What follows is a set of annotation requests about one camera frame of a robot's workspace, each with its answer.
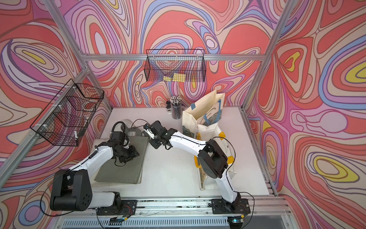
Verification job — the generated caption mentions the olive green canvas bag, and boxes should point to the olive green canvas bag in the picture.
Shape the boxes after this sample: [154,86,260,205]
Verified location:
[94,125,149,184]

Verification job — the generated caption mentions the cream canvas tote bag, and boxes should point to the cream canvas tote bag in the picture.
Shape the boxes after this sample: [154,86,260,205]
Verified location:
[91,119,148,187]

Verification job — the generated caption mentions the white yellow-handled bag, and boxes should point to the white yellow-handled bag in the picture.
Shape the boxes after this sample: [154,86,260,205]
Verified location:
[194,126,234,191]

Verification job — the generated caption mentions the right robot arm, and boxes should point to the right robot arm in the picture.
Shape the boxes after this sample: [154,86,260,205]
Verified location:
[144,121,251,216]

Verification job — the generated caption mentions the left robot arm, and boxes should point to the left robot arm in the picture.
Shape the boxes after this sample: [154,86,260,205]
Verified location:
[50,121,139,215]

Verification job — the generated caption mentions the black cup of sticks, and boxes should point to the black cup of sticks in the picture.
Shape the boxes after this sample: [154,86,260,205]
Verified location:
[170,96,182,119]

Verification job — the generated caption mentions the yellow sticky notes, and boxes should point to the yellow sticky notes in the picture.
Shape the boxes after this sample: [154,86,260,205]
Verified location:
[163,73,186,83]

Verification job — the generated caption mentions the cream blue-handled tote bag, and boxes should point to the cream blue-handled tote bag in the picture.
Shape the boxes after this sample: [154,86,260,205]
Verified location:
[182,90,226,141]

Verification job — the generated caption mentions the black wire basket left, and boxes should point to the black wire basket left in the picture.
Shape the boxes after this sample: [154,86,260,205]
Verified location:
[30,79,104,147]

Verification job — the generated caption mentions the black wire basket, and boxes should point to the black wire basket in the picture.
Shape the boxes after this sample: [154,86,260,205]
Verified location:
[30,79,104,147]
[144,49,206,83]

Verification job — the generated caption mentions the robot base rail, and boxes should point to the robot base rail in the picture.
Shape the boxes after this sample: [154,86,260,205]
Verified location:
[53,196,298,229]

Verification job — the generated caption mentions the black wire basket back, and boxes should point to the black wire basket back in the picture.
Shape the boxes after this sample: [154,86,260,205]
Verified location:
[144,49,206,83]

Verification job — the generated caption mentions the aluminium frame crossbar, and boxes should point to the aluminium frame crossbar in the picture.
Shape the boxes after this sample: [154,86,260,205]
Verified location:
[81,53,266,61]

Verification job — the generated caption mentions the aluminium frame post left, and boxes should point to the aluminium frame post left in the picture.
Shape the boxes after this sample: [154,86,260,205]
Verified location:
[42,0,113,111]

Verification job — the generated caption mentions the aluminium frame post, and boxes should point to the aluminium frame post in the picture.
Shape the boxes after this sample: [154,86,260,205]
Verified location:
[42,0,113,111]
[241,0,298,110]

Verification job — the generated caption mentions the aluminium frame post right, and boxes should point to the aluminium frame post right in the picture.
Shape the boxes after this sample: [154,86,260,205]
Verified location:
[241,0,298,110]

